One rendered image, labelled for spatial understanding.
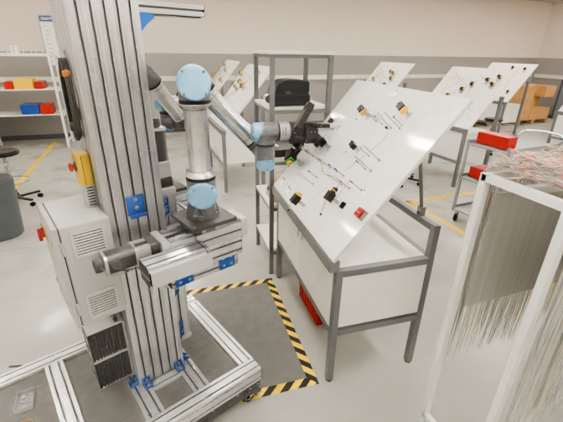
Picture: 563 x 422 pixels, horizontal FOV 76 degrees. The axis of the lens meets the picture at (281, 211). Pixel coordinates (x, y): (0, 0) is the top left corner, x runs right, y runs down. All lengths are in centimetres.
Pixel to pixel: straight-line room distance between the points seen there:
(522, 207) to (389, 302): 87
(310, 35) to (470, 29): 502
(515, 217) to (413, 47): 999
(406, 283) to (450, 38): 1064
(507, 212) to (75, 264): 178
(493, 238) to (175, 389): 173
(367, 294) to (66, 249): 148
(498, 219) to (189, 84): 135
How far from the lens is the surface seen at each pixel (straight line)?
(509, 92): 997
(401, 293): 226
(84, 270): 170
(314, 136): 150
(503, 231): 184
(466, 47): 1284
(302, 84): 293
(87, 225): 162
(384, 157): 208
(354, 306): 214
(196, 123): 139
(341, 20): 1037
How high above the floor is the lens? 186
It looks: 24 degrees down
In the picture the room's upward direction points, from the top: 1 degrees clockwise
